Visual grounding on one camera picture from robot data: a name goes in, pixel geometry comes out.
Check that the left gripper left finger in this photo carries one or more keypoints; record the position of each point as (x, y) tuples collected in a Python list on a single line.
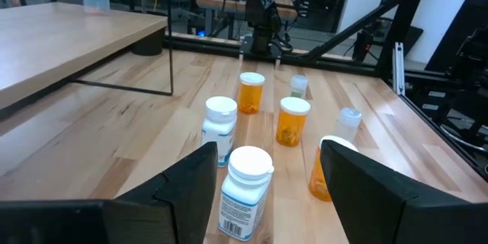
[(183, 206)]

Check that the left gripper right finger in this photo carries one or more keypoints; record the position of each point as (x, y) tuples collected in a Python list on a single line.
[(381, 206)]

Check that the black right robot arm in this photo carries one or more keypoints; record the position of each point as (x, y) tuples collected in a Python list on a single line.
[(263, 26)]

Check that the white medicine bottle blue label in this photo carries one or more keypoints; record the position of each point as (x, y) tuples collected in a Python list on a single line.
[(244, 198), (220, 129)]

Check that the wooden shelf black legs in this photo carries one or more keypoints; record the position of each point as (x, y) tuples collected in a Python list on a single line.
[(57, 45)]

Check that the background wooden table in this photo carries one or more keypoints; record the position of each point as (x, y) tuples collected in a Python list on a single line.
[(228, 4)]

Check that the silver metal bracket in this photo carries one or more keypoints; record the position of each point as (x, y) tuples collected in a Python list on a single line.
[(399, 68)]

